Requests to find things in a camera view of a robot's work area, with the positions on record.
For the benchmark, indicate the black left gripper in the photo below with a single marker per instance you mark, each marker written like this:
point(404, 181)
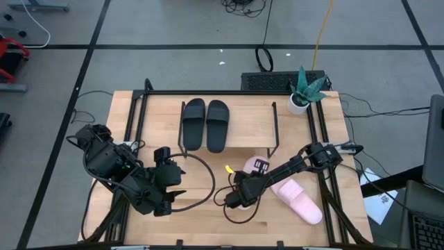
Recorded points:
point(166, 177)

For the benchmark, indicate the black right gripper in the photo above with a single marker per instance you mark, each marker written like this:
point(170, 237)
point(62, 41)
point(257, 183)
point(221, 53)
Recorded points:
point(246, 189)

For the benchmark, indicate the pink slide sandal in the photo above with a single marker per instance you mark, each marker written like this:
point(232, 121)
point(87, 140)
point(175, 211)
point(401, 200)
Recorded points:
point(301, 205)
point(249, 163)

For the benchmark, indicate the black slide sandal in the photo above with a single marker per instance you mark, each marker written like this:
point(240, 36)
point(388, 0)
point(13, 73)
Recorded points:
point(217, 126)
point(193, 125)

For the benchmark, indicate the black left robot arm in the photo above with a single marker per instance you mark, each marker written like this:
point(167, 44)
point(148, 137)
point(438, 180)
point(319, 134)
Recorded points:
point(104, 159)

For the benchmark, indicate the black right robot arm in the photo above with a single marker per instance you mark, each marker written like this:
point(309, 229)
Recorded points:
point(295, 163)

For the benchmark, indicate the black table clamp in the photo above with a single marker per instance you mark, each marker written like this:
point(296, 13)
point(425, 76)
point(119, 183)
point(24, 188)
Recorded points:
point(179, 243)
point(280, 243)

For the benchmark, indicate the green plant in white pot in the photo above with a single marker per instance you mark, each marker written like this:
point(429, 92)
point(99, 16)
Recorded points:
point(297, 104)

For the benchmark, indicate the white paper sheet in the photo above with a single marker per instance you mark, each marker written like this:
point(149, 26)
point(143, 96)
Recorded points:
point(378, 203)

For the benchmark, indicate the black object at floor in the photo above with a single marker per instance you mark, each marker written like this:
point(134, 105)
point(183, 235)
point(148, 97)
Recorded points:
point(4, 125)

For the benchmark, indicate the black laptop keyboard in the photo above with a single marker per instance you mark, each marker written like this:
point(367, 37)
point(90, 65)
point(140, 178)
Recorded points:
point(426, 229)

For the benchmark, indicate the grey flat platform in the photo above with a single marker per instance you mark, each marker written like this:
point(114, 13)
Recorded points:
point(12, 87)

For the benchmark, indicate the grey monitor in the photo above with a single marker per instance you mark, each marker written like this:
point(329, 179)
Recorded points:
point(435, 146)

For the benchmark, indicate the red and black cart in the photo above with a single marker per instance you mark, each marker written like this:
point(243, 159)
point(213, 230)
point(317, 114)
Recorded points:
point(10, 60)

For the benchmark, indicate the grey metal foot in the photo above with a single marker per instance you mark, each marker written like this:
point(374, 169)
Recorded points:
point(38, 6)

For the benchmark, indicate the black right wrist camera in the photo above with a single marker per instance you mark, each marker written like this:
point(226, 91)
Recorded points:
point(262, 166)

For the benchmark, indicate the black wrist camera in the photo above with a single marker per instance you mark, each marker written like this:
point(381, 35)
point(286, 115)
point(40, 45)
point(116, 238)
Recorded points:
point(162, 156)
point(262, 166)

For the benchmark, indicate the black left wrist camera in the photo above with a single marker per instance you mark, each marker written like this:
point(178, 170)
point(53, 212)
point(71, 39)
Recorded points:
point(162, 156)

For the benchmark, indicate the wooden shelf with metal frame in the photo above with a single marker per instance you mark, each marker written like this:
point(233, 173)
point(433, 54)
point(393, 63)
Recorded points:
point(253, 125)

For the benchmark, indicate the black aluminium table frame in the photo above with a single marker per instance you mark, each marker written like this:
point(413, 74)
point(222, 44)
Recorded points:
point(225, 92)

